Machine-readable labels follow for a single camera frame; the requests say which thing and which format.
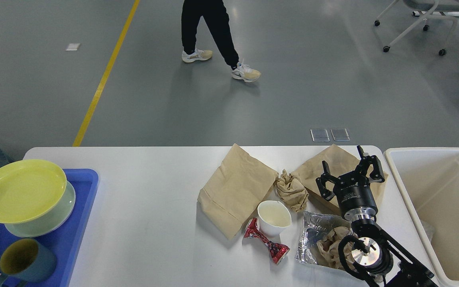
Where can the blue plastic tray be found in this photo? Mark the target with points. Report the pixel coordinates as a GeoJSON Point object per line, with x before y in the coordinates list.
{"type": "Point", "coordinates": [65, 241]}

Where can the large brown paper bag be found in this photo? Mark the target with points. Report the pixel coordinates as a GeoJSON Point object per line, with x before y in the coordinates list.
{"type": "Point", "coordinates": [235, 189]}

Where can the crumpled brown paper ball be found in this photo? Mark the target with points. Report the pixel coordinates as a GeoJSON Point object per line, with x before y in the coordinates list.
{"type": "Point", "coordinates": [292, 192]}

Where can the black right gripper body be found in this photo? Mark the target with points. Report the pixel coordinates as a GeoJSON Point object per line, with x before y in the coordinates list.
{"type": "Point", "coordinates": [354, 196]}

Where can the pale green plate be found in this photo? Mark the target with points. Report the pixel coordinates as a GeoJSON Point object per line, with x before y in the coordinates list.
{"type": "Point", "coordinates": [49, 221]}

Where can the white paper cup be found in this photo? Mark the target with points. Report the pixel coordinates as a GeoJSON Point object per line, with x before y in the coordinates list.
{"type": "Point", "coordinates": [273, 217]}

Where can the crushed red can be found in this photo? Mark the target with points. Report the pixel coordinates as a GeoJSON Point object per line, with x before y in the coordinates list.
{"type": "Point", "coordinates": [277, 251]}

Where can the dark teal mug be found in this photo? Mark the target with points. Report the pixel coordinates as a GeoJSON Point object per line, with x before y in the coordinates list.
{"type": "Point", "coordinates": [27, 260]}

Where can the crumpled brown paper on foil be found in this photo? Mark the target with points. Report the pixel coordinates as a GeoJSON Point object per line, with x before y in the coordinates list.
{"type": "Point", "coordinates": [328, 246]}

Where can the white plastic bin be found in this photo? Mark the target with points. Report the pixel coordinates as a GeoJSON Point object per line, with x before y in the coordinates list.
{"type": "Point", "coordinates": [428, 180]}

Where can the yellow plastic plate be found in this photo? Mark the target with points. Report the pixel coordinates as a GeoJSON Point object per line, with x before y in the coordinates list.
{"type": "Point", "coordinates": [29, 189]}

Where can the person in black trousers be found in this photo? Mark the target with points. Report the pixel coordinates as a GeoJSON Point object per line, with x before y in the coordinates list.
{"type": "Point", "coordinates": [217, 20]}

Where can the white office chair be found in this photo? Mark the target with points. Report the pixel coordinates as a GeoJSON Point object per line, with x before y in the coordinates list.
{"type": "Point", "coordinates": [430, 9]}

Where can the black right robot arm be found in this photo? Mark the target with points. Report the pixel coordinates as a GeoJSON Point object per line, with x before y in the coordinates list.
{"type": "Point", "coordinates": [368, 253]}

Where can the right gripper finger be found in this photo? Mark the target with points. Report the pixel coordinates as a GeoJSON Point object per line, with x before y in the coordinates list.
{"type": "Point", "coordinates": [325, 177]}
{"type": "Point", "coordinates": [369, 168]}

